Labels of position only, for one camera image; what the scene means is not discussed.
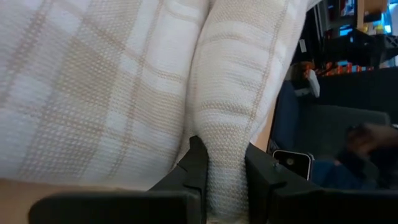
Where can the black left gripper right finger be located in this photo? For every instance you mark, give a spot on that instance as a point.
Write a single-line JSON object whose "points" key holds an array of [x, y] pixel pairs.
{"points": [[261, 180]]}

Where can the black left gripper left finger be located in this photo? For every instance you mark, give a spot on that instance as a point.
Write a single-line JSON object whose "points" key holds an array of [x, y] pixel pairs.
{"points": [[194, 174]]}

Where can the white beige plaid towel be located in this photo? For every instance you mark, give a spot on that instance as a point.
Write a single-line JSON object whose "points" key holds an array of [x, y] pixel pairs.
{"points": [[109, 77]]}

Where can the black smartphone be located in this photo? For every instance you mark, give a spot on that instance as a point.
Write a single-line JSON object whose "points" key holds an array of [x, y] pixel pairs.
{"points": [[295, 161]]}

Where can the grey chair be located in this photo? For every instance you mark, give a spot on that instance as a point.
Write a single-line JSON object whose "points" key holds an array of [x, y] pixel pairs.
{"points": [[326, 130]]}

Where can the person's hand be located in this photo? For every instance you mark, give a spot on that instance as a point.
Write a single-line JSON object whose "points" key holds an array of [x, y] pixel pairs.
{"points": [[367, 140]]}

